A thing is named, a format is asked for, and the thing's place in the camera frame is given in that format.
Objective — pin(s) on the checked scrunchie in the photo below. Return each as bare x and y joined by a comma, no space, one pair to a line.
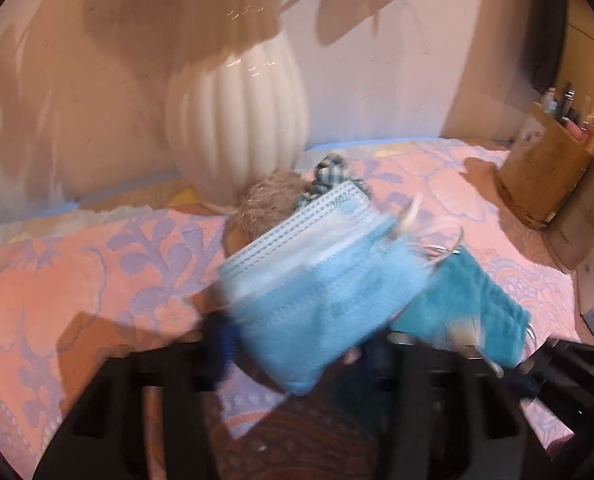
332,170

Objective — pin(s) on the brown cardboard box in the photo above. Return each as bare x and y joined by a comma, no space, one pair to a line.
587,220

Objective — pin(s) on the blue face mask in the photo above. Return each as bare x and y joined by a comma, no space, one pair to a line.
317,320

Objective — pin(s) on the row of cosmetic bottles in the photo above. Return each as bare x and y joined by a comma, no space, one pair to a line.
569,105

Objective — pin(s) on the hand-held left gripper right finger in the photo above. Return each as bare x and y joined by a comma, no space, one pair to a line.
392,360

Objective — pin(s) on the white ribbed vase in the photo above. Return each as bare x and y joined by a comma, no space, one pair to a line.
237,125

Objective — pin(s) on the pink printed blanket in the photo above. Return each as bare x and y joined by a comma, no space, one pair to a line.
77,280

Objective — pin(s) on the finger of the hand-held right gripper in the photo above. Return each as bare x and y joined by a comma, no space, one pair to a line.
562,375

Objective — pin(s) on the teal cloth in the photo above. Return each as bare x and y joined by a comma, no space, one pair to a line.
457,300

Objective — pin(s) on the brown furry object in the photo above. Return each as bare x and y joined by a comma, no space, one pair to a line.
272,200

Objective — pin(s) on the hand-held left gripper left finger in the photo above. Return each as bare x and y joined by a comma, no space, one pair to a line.
224,355

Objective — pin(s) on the wooden organizer box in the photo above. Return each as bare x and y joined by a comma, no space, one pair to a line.
542,180

